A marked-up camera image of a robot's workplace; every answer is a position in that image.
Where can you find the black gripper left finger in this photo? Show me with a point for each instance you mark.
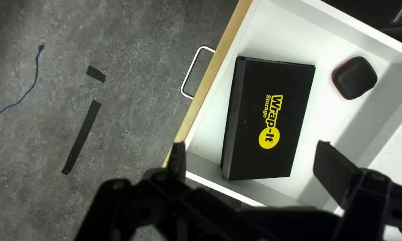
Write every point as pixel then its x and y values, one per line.
pixel 178 160

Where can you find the black Wrap-It box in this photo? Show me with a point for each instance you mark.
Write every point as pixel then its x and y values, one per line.
pixel 273 88

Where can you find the small black red-rimmed case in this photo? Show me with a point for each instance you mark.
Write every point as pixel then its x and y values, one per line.
pixel 356 77

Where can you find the wood front white drawer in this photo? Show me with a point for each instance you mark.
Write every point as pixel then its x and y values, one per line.
pixel 344 115

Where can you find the short black tape strip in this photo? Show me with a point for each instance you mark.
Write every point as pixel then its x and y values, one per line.
pixel 96 73

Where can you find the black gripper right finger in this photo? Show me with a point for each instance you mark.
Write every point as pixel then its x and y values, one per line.
pixel 336 171

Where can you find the long black tape strip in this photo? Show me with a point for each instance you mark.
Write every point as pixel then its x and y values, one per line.
pixel 81 135

